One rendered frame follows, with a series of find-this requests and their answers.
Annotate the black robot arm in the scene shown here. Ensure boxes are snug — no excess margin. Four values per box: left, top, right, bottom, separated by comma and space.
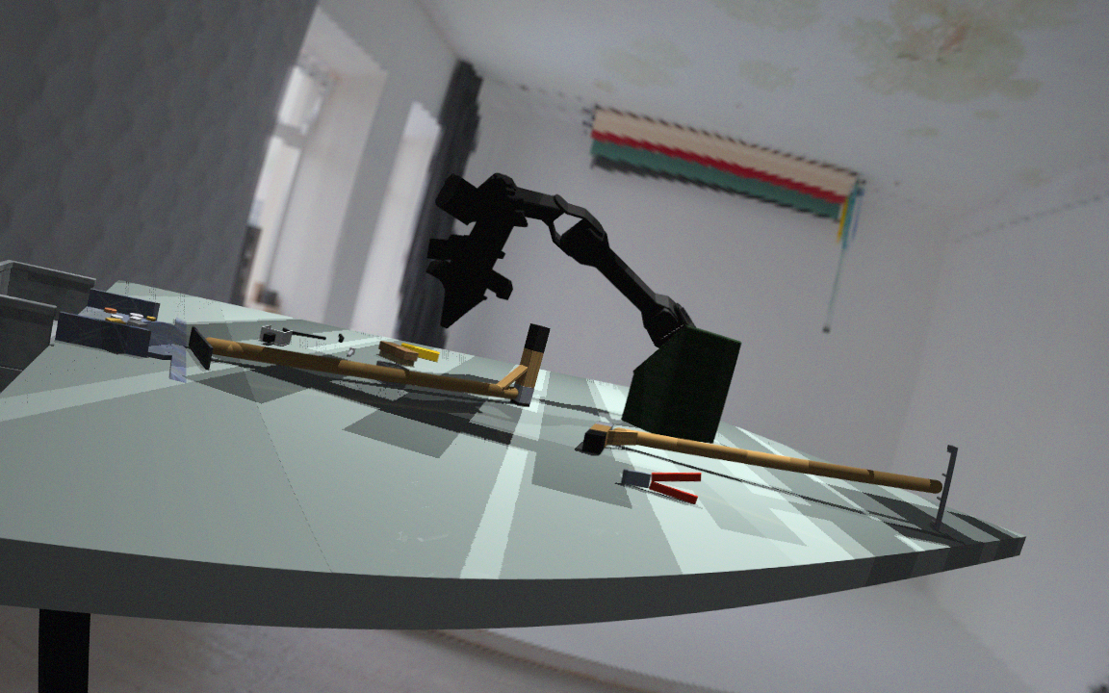
427, 173, 696, 348

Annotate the yellow box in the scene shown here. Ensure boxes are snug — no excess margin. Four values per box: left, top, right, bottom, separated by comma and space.
401, 343, 440, 361

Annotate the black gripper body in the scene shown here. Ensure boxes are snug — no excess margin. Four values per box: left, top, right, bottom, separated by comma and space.
426, 230, 513, 300

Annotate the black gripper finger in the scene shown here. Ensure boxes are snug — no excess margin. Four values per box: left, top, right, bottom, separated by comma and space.
439, 277, 452, 323
441, 279, 487, 328

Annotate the brown wooden block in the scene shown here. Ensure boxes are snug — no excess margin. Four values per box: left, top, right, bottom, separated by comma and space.
378, 342, 419, 367

